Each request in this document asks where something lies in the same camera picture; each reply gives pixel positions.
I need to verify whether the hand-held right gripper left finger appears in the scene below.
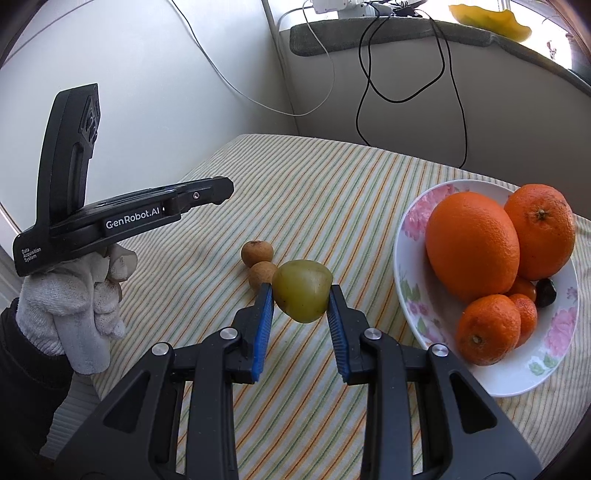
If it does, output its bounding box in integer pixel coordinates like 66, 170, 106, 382
55, 282, 275, 480

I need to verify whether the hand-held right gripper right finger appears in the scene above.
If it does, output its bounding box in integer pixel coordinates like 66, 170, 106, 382
327, 284, 543, 480

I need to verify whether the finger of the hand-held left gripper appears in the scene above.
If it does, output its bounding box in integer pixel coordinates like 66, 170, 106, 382
175, 176, 235, 216

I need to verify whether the green plum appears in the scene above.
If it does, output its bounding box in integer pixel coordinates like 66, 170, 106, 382
272, 260, 334, 324

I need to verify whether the floral white plate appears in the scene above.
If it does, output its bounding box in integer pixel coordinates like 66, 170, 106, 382
393, 180, 580, 398

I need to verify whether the small mandarin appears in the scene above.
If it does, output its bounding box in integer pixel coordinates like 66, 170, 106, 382
508, 294, 539, 349
456, 294, 522, 367

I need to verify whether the large orange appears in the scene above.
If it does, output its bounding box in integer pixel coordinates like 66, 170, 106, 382
425, 191, 521, 304

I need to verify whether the small orange tomato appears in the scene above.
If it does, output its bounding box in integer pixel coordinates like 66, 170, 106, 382
505, 276, 537, 303

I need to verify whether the dark purple plum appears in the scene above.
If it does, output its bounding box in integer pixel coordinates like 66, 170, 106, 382
536, 278, 558, 308

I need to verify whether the person's left forearm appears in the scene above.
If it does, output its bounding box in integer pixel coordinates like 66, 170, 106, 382
0, 298, 77, 462

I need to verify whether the person's left hand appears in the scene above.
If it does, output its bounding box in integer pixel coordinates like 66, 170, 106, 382
16, 242, 139, 376

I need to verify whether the brown longan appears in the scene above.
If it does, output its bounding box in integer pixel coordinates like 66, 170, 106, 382
241, 240, 274, 268
248, 261, 279, 292

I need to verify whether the striped table cloth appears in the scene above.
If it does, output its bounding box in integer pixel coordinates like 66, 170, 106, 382
90, 134, 591, 480

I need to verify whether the white device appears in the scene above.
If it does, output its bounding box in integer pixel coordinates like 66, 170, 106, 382
311, 0, 393, 20

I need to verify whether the medium orange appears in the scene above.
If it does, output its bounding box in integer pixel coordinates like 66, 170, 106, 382
503, 184, 576, 281

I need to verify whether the grey windowsill mat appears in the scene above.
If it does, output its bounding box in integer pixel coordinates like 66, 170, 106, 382
289, 18, 591, 100

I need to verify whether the yellow bowl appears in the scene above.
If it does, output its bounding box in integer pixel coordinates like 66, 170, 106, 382
449, 4, 532, 43

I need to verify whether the white cable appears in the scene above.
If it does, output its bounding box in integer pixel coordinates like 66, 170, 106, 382
171, 0, 335, 117

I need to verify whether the black cable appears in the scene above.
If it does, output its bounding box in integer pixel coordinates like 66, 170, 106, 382
355, 0, 468, 169

